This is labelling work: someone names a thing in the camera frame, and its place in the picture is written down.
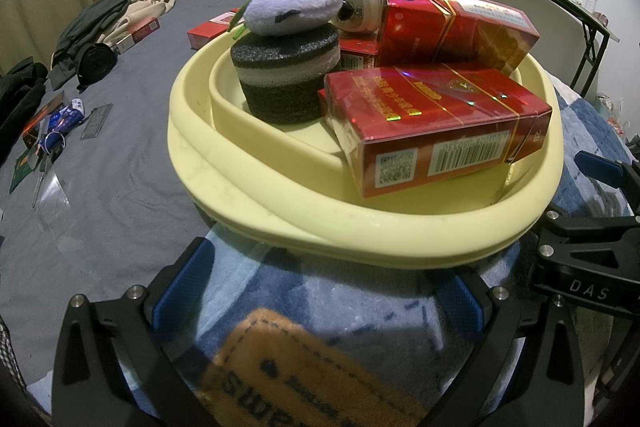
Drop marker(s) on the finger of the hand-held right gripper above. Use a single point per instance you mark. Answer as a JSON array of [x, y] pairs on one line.
[[600, 167], [590, 227]]

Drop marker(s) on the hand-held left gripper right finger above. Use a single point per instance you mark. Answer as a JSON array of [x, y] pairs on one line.
[[465, 304]]

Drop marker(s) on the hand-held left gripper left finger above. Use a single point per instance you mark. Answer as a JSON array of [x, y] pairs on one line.
[[185, 287]]

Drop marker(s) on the yellow plastic basin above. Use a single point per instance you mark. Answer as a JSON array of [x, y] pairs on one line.
[[300, 217]]

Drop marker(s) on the glossy red box gold print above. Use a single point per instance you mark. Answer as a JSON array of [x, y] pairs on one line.
[[435, 127]]

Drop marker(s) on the red box silver end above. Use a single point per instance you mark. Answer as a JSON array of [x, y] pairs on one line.
[[450, 32]]

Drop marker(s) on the striped black grey foam cylinder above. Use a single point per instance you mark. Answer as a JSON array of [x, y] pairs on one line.
[[285, 77]]

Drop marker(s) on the cream round jar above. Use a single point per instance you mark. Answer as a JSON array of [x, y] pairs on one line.
[[357, 7]]

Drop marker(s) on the blue white checkered rug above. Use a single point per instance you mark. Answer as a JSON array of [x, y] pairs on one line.
[[325, 302]]

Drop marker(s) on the clear plastic packaging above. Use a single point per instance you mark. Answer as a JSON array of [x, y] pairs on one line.
[[55, 202]]

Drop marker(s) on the grey mesh strip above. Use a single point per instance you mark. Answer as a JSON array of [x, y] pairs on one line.
[[96, 122]]

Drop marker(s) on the checkered clothing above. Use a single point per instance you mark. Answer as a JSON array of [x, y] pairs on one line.
[[7, 357]]

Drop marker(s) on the green card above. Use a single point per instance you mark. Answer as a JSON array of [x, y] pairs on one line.
[[25, 167]]

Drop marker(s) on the blue white tube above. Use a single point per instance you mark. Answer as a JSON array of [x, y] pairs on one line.
[[75, 109]]

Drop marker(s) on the black round pouch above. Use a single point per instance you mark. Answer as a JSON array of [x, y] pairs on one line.
[[95, 62]]

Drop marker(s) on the black cloth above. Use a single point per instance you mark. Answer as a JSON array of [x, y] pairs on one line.
[[17, 102]]

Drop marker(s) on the slim red white box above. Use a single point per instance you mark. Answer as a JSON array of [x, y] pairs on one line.
[[140, 32]]

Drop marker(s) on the red box white label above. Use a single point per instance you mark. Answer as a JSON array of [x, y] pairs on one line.
[[215, 27]]

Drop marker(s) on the dark green garment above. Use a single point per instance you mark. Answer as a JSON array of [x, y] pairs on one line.
[[87, 27]]

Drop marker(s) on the beige garment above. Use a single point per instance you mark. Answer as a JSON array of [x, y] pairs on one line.
[[140, 4]]

